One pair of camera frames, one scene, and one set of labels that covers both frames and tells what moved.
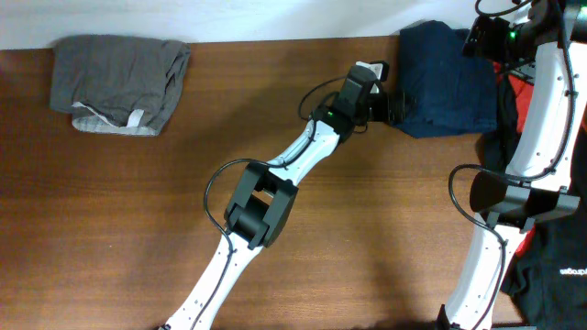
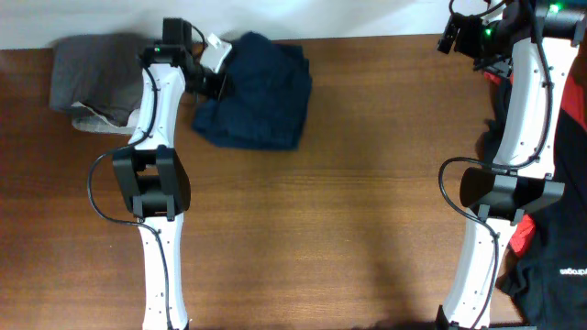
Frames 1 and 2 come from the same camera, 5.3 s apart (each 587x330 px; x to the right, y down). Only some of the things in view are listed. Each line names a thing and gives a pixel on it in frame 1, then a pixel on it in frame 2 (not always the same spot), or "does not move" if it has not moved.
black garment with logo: [548, 277] does not move
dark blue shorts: [448, 90] -> [263, 100]
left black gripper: [390, 111] -> [218, 89]
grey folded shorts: [117, 84] does not move
